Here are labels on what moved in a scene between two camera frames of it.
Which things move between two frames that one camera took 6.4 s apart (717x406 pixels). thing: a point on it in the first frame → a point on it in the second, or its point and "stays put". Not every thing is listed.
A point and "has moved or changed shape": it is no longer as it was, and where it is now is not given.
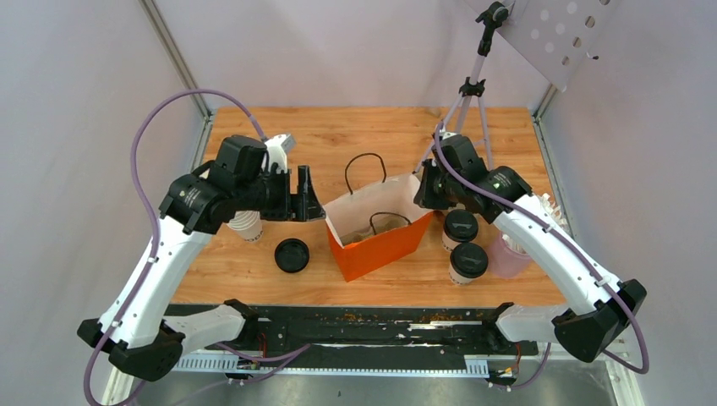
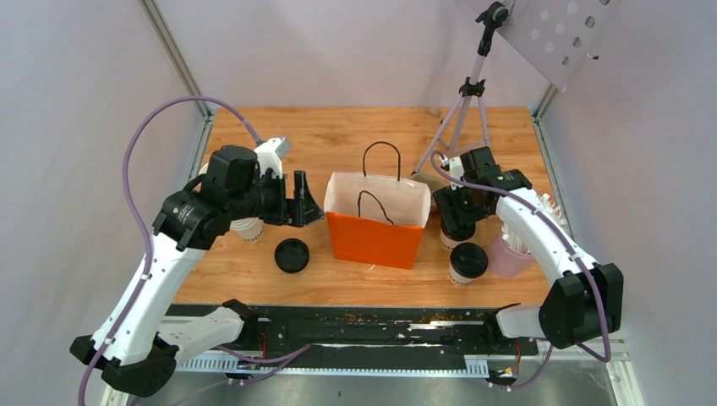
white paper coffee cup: (459, 279) stays put
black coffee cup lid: (468, 260) stays put
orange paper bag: (375, 227) has moved or changed shape
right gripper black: (424, 198) → (447, 198)
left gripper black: (304, 205) stays put
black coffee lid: (292, 255) stays put
